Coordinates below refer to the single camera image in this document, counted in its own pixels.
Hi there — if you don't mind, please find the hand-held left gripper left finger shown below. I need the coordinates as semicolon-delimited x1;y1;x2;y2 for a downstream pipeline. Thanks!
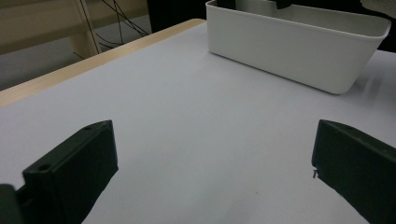
15;119;120;224

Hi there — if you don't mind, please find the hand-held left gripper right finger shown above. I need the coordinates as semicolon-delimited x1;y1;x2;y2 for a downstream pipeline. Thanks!
311;119;396;224

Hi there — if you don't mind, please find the white plastic bin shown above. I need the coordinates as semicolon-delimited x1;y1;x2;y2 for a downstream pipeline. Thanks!
205;0;392;95

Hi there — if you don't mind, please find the black curtain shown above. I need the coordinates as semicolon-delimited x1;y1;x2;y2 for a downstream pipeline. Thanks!
147;0;396;54

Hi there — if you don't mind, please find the wooden table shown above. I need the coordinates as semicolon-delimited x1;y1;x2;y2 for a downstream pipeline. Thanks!
0;18;207;108

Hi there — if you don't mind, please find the white table sheet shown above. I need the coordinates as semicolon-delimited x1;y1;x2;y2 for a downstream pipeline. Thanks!
0;21;396;224

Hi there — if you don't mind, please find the beige wooden shelf unit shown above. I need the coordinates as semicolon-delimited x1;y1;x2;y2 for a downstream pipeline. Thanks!
0;0;149;62

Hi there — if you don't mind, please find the bundle of black cables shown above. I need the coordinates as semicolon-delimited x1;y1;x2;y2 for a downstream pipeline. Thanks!
73;0;149;60

